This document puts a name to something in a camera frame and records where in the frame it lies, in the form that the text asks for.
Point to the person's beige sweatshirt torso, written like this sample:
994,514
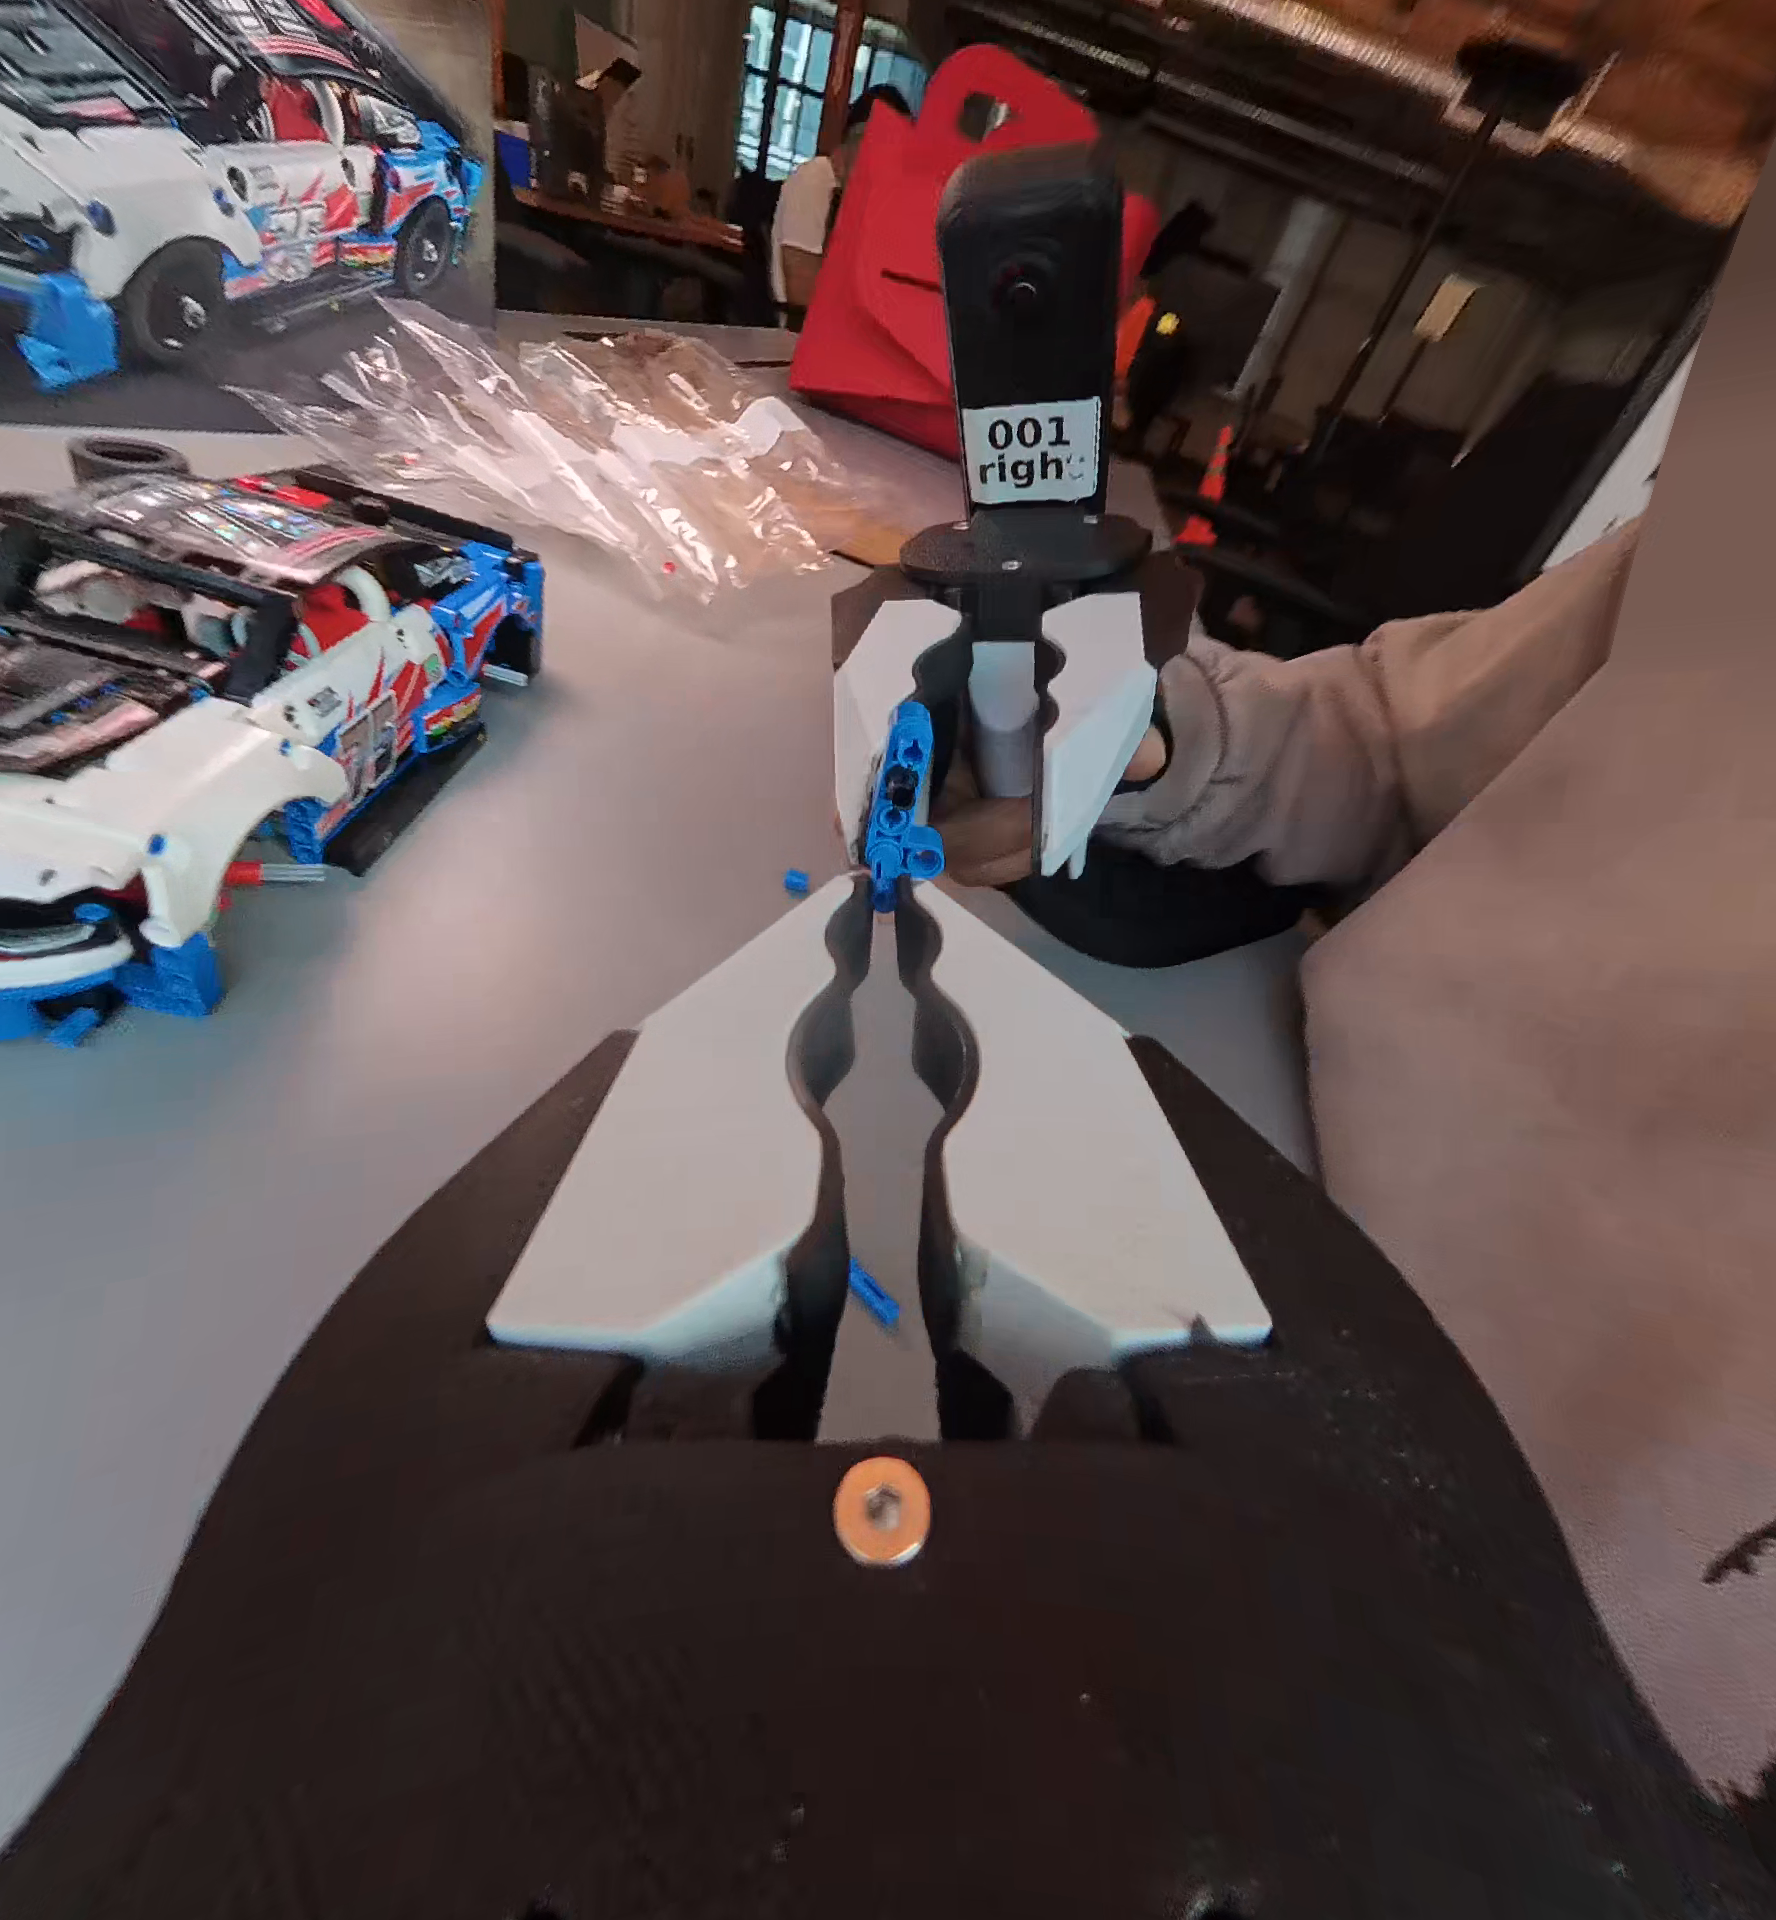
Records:
1578,1126

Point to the grey desk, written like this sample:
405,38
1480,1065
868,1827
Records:
151,1200

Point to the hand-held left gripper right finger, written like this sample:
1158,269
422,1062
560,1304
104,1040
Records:
1097,1185

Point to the black light stand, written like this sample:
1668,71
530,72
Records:
1533,84

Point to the brick race car model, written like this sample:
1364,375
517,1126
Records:
151,778

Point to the crumpled clear plastic bag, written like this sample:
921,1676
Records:
571,434

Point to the toy car box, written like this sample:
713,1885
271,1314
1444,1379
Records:
123,165

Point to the blue brick connector pin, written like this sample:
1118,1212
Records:
871,1291

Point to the red felt bag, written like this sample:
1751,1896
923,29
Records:
888,328

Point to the blue angled brick beam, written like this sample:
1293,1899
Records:
898,792

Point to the framed black white marker sign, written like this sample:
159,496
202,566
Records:
1601,517

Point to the orange traffic cone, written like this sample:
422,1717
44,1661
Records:
1207,496

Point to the person's right forearm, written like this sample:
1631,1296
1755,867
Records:
1353,722

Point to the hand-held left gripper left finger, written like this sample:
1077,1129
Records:
662,1185

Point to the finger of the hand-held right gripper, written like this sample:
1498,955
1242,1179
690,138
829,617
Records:
1097,722
871,676

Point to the person's right hand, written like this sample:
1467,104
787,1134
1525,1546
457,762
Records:
984,840

